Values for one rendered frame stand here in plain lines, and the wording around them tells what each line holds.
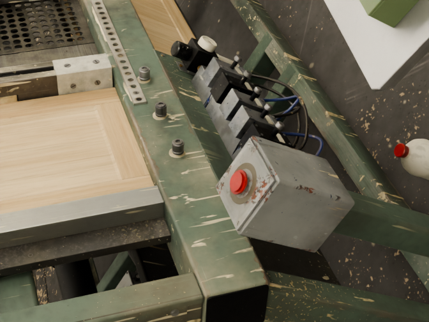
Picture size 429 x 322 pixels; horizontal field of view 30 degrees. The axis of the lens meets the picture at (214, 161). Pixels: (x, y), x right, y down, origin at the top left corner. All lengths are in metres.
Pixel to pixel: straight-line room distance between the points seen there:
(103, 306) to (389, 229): 0.52
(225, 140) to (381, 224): 0.42
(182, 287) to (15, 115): 0.62
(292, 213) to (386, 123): 1.17
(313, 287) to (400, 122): 0.97
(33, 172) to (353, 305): 0.68
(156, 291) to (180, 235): 0.14
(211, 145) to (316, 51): 1.16
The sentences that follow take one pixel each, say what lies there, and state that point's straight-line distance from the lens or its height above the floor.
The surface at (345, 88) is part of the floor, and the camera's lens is 2.58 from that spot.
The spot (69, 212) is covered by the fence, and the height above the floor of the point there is 1.05.
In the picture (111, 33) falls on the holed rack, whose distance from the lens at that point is 1.99.
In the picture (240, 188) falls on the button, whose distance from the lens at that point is 1.26.
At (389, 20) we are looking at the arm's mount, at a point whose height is 0.77.
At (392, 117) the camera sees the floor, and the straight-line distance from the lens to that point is 2.41.
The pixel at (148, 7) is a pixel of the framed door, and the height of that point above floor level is 0.42.
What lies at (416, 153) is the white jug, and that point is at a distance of 2.08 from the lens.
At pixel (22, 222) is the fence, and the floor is 1.13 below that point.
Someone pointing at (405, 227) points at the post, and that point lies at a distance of 1.48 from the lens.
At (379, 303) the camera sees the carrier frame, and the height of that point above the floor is 0.49.
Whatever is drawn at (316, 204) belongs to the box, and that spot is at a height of 0.83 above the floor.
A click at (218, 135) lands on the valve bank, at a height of 0.74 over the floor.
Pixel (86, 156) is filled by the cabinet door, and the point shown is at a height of 0.98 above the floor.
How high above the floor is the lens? 1.68
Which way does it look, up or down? 34 degrees down
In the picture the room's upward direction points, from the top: 73 degrees counter-clockwise
